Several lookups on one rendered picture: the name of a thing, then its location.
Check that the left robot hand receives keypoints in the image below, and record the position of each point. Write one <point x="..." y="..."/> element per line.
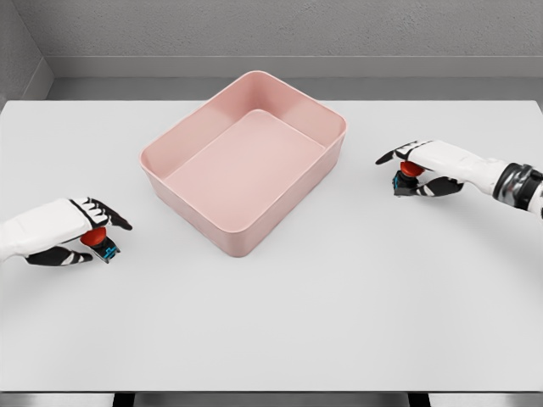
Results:
<point x="51" y="222"/>

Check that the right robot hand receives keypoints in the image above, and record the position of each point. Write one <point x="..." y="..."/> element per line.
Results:
<point x="441" y="154"/>

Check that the red button industrial switch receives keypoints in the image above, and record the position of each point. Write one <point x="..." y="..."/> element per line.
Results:
<point x="101" y="242"/>
<point x="407" y="176"/>

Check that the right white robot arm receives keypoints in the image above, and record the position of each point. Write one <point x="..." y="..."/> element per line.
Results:
<point x="515" y="182"/>

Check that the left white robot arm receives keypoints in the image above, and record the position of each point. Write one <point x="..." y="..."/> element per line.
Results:
<point x="6" y="239"/>

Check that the pink rectangular basket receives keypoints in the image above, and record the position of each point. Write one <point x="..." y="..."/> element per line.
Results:
<point x="244" y="163"/>

